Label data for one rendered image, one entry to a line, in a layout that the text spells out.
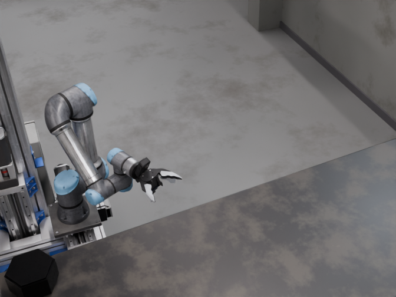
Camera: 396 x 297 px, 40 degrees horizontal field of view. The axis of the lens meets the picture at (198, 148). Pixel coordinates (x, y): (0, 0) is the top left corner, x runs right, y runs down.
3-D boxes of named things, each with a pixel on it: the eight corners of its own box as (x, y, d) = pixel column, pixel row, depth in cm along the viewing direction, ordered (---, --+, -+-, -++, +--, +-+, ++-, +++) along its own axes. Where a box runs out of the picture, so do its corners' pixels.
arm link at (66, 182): (52, 198, 256) (46, 177, 247) (75, 184, 263) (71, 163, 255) (67, 211, 249) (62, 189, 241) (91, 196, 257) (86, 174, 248)
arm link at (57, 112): (36, 101, 218) (99, 205, 222) (59, 90, 224) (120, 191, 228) (28, 109, 227) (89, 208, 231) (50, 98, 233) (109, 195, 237)
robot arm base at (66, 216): (55, 207, 266) (52, 192, 259) (86, 199, 270) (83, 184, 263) (60, 228, 254) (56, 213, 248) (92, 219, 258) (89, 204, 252)
